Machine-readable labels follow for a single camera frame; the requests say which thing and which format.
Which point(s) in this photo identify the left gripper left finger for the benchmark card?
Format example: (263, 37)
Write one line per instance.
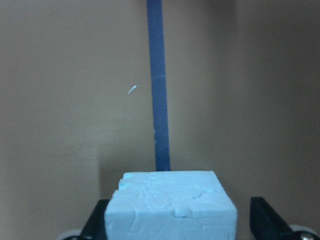
(94, 229)

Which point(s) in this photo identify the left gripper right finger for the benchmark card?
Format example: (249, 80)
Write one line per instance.
(265, 223)

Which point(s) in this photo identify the light blue block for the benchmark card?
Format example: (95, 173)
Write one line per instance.
(170, 205)

